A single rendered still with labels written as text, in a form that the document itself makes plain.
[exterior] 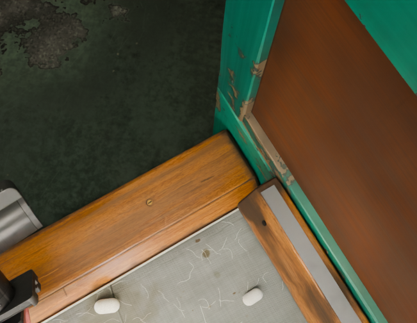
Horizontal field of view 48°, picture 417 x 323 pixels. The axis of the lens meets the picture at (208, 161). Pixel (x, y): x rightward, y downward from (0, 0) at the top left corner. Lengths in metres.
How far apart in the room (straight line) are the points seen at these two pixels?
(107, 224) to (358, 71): 0.47
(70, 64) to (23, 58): 0.17
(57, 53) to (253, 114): 1.19
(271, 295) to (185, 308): 0.13
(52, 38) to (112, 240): 1.16
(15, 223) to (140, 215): 0.21
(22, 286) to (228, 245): 0.30
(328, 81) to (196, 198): 0.36
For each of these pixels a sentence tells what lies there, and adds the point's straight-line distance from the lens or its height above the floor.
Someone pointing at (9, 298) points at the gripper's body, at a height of 0.89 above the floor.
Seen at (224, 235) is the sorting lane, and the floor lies 0.74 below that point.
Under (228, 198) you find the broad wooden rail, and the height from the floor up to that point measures 0.76.
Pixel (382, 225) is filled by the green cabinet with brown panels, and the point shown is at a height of 1.03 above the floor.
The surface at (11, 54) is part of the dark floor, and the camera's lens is 1.79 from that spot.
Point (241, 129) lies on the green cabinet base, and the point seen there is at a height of 0.83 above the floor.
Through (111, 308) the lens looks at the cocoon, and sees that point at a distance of 0.72.
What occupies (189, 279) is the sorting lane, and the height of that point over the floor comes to 0.74.
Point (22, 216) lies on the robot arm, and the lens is 0.57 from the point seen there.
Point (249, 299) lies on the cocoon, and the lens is 0.72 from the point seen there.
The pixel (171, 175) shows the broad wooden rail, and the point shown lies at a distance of 0.73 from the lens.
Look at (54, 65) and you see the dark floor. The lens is 1.73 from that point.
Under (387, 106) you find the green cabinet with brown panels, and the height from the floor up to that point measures 1.16.
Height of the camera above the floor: 1.47
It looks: 74 degrees down
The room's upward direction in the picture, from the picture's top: 5 degrees clockwise
